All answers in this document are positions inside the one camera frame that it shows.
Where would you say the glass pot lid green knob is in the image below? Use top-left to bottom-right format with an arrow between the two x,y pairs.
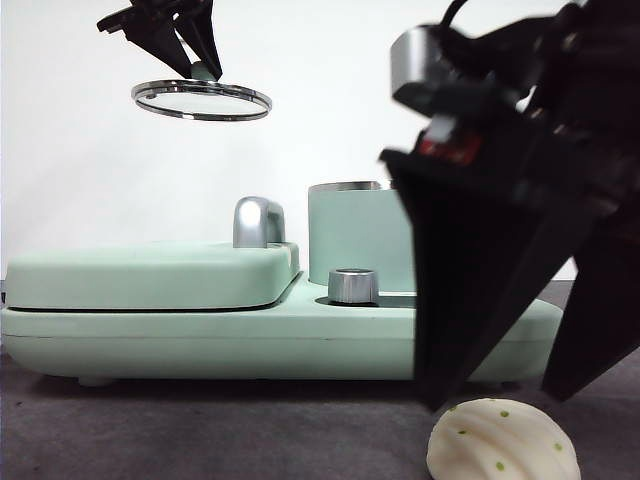
131,60 -> 273,122

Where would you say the shell-shaped bun with green dots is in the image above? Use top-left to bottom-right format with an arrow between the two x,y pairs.
427,397 -> 583,480

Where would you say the black glossy control panel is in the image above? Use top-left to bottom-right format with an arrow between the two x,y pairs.
315,294 -> 419,310

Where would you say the silver round control knob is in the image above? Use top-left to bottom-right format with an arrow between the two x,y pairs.
327,268 -> 380,305

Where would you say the mint green breakfast machine base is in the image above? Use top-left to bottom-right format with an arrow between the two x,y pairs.
0,272 -> 566,387

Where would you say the mint green pot with handle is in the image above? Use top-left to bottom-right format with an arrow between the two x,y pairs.
307,180 -> 417,286

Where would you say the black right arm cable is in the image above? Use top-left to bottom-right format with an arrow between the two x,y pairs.
438,0 -> 474,46

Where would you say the pale grey right camera box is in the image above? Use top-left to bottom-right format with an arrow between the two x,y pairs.
389,24 -> 451,97

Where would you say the silver griddle lid handle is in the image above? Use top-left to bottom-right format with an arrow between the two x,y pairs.
232,195 -> 287,250

